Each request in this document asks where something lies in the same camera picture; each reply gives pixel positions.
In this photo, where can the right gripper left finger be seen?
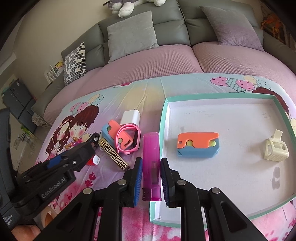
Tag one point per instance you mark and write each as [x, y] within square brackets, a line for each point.
[97, 215]

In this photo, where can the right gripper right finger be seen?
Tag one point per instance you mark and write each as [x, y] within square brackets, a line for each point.
[205, 214]

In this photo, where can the magenta lighter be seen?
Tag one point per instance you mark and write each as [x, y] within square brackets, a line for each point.
[151, 187]

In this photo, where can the red white tube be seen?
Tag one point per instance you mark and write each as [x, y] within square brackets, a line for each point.
[94, 161]

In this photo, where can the gold patterned lighter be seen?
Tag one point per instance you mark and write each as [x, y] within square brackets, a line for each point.
[111, 152]

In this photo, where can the white charger plug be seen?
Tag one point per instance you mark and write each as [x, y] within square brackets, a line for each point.
[130, 117]

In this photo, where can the person hand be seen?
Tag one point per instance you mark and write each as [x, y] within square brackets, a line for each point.
[26, 232]

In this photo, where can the teal rimmed white tray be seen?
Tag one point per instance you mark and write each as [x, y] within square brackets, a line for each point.
[244, 121]

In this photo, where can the dark blue cabinet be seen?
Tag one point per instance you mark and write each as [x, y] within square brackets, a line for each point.
[19, 100]

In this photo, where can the cream hair claw clip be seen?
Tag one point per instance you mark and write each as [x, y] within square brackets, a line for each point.
[276, 149]

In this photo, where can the black white patterned pillow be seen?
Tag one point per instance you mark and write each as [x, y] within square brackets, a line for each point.
[75, 64]

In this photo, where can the pink seat cover right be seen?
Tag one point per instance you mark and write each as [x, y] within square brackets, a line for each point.
[215, 58]

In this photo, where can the pink seat cover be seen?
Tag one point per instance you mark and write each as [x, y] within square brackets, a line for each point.
[215, 58]
[161, 61]

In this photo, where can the pink seat cover left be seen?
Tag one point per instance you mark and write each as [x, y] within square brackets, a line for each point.
[161, 61]

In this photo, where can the grey sofa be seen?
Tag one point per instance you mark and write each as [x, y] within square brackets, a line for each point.
[177, 23]

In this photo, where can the grey purple pillow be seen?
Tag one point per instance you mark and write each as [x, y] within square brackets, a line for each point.
[232, 28]

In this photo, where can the husky plush toy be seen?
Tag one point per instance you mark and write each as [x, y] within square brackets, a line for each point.
[125, 8]

